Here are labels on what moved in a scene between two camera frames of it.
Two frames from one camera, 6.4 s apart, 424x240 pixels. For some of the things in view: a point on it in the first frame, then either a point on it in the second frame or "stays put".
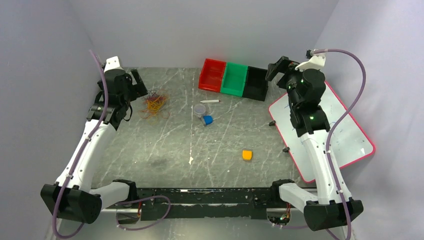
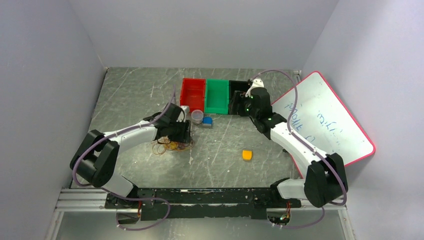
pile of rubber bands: x=155 y=101 -> x=160 y=146
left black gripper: x=138 y=90 -> x=184 y=136
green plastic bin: x=233 y=81 -> x=217 y=96
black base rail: x=213 y=204 stays put
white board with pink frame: x=349 y=143 stays put
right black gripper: x=283 y=65 -> x=239 y=97
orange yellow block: x=247 y=154 stays put
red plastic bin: x=211 y=75 -> x=192 y=92
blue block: x=208 y=119 stays put
